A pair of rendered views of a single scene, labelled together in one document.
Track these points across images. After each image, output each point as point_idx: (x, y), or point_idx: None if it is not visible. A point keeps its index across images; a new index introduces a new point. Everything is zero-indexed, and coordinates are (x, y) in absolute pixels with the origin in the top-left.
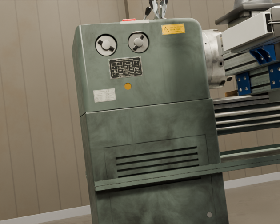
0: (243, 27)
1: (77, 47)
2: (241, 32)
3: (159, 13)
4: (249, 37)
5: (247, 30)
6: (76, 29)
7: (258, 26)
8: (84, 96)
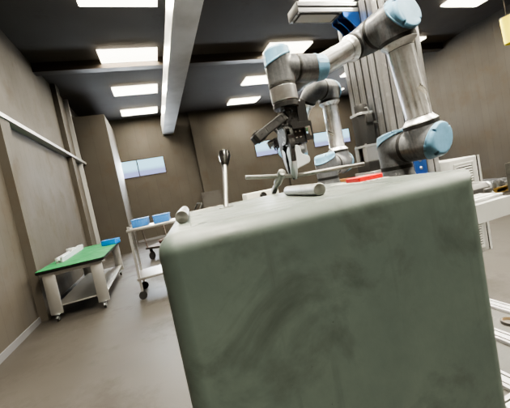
0: (492, 206)
1: (475, 231)
2: (489, 210)
3: (325, 171)
4: (498, 214)
5: (496, 208)
6: (471, 180)
7: (507, 206)
8: (499, 367)
